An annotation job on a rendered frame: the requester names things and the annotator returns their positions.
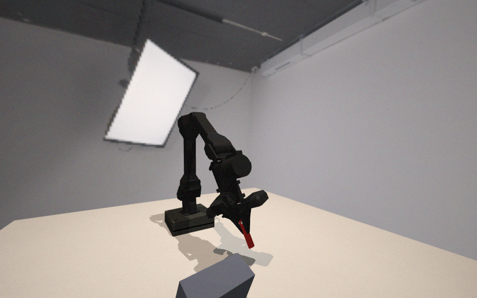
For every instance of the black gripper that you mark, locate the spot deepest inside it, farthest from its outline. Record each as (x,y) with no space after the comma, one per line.
(242,209)

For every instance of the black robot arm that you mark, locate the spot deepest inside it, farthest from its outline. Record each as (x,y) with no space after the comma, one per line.
(228,164)

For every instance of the dark red peg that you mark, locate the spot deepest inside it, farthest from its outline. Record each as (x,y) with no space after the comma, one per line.
(247,236)

